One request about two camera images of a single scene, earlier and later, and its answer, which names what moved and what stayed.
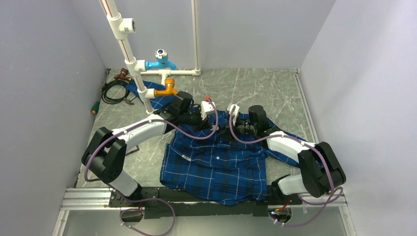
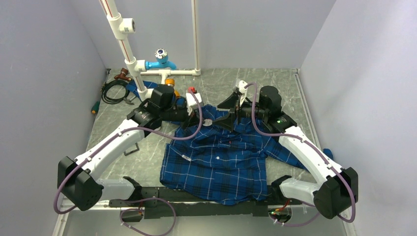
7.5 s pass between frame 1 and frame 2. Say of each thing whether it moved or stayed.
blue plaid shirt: stayed
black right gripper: moved
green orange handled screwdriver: stayed
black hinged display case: stayed
